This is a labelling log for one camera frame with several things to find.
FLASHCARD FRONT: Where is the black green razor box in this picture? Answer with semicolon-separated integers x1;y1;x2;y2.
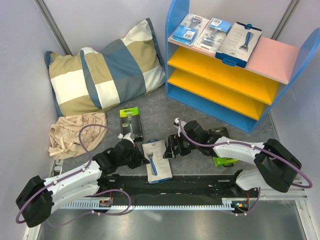
208;126;238;167
119;107;144;142

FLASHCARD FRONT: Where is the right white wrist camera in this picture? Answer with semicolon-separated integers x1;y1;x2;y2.
173;117;186;135

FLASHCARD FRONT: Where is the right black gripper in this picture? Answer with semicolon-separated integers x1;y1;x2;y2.
162;132;200;159

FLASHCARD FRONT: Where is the colourful wooden shelf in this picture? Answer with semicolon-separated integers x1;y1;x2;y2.
165;0;320;132

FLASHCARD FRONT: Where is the blue Gillette razor blister pack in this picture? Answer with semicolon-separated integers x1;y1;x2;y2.
171;13;209;46

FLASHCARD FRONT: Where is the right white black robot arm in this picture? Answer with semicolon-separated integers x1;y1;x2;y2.
163;119;302;197

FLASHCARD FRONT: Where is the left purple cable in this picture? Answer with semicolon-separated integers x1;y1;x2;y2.
15;124;133;227

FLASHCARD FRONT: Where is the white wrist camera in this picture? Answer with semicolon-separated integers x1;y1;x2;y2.
117;132;135;145
173;117;186;135

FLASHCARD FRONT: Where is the checked blue beige pillow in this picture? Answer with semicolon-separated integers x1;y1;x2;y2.
44;18;166;117

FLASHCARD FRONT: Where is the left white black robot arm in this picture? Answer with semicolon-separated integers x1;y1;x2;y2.
15;139;149;228

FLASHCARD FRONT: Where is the beige crumpled cloth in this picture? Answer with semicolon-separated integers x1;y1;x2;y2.
48;112;107;160

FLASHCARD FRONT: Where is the grey slotted cable duct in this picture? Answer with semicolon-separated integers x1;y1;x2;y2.
60;198;244;211

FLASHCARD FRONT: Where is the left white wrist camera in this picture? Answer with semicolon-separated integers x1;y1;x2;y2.
117;132;135;145

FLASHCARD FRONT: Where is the Harry's razor pack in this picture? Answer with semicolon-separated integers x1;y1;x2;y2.
142;140;173;184
215;22;262;68

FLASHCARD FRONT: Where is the aluminium frame rail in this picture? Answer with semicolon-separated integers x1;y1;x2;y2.
23;159;316;240

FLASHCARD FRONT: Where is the black green razor box left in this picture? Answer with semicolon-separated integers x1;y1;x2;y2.
119;107;144;142

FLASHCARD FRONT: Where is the black green razor box right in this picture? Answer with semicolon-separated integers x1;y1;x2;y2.
208;126;238;167

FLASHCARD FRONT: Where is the purple cable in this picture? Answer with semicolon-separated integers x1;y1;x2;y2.
15;124;133;227
177;121;313;218

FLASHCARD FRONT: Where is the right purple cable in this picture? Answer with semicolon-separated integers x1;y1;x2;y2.
177;121;313;218

